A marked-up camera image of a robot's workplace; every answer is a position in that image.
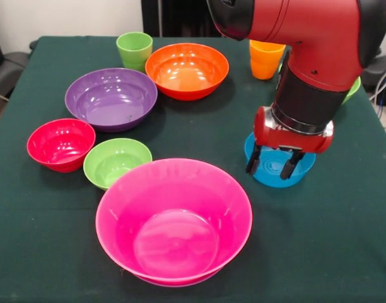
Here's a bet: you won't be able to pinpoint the orange plastic cup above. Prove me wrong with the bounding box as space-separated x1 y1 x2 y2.
249 39 287 81

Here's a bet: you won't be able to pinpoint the blue and white cables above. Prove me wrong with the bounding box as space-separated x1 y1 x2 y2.
369 64 386 108

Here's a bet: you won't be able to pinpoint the dark green tablecloth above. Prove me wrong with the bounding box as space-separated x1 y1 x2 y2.
0 35 386 303

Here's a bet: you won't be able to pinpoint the blue plastic bowl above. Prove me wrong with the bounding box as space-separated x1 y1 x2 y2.
244 131 317 189

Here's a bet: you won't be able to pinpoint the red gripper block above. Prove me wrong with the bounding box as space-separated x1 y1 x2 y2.
245 106 335 181

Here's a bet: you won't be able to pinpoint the large green plastic bowl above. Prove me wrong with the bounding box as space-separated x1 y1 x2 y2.
277 61 361 105

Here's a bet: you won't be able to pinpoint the purple plastic bowl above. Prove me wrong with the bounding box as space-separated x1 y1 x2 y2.
64 68 158 133

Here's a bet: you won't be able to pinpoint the black cabinet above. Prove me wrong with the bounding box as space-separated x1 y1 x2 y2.
141 0 224 38

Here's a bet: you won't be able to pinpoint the pink plastic bowl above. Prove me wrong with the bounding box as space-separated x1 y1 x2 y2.
95 158 254 287

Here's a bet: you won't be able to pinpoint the green plastic cup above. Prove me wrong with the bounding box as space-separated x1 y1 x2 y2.
115 32 154 73

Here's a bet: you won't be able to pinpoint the orange plastic bowl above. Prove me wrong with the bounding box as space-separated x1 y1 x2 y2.
144 43 230 102

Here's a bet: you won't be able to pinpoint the black chair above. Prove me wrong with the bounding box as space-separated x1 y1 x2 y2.
0 21 38 102

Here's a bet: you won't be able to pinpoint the red plastic bowl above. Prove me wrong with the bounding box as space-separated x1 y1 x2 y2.
26 118 97 174

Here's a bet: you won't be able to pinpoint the small green plastic bowl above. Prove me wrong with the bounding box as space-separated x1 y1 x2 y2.
83 138 153 191

